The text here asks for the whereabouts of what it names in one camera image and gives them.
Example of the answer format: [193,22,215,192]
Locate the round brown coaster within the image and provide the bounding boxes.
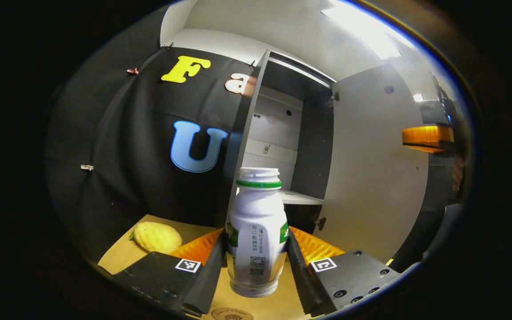
[211,308,254,320]

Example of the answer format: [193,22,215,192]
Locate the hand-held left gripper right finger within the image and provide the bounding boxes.
[285,226,403,317]

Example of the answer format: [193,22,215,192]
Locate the black backdrop cloth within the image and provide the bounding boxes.
[45,47,256,263]

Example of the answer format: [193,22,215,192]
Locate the white plastic bottle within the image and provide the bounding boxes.
[226,167,290,298]

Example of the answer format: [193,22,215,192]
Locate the beige cabinet door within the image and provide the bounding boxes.
[314,63,430,264]

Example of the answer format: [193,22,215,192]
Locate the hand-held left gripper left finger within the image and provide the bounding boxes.
[112,228,228,317]

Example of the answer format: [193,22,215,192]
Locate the yellow toy fruit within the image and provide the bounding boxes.
[129,222,183,254]

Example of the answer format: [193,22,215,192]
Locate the dark grey cabinet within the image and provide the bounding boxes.
[214,50,341,232]

